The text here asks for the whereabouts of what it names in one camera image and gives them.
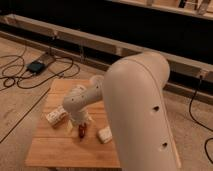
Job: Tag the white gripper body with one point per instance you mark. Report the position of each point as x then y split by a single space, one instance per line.
78 117

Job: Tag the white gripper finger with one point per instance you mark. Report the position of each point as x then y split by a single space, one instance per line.
89 119
69 126

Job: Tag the dark red pepper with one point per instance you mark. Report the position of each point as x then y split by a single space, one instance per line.
82 130

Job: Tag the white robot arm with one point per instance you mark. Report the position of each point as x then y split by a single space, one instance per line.
132 93

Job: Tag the white sponge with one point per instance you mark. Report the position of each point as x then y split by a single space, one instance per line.
105 135

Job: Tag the wooden table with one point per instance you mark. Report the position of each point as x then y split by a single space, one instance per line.
56 147

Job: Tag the translucent plastic cup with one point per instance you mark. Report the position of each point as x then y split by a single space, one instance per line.
96 80

